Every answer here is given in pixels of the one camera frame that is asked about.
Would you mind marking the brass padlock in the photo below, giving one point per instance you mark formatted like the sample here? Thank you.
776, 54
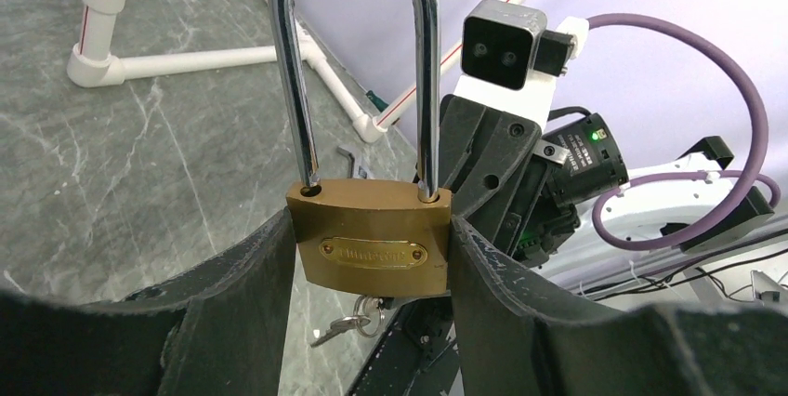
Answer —
369, 237

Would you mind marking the green handle screwdriver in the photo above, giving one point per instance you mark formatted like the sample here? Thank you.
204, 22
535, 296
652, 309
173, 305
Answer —
378, 103

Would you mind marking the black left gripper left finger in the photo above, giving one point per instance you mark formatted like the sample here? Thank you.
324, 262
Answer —
216, 329

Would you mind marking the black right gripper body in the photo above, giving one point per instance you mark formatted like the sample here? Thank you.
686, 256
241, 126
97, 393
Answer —
496, 164

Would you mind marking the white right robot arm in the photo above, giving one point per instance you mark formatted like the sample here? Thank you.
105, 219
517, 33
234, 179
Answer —
594, 190

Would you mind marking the white pvc pipe frame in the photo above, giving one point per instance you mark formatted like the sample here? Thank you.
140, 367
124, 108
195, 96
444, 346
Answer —
351, 45

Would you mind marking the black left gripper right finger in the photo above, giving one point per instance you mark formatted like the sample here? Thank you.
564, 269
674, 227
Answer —
520, 334

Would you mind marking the silver key bunch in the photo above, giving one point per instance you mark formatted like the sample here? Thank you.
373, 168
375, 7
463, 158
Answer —
367, 319

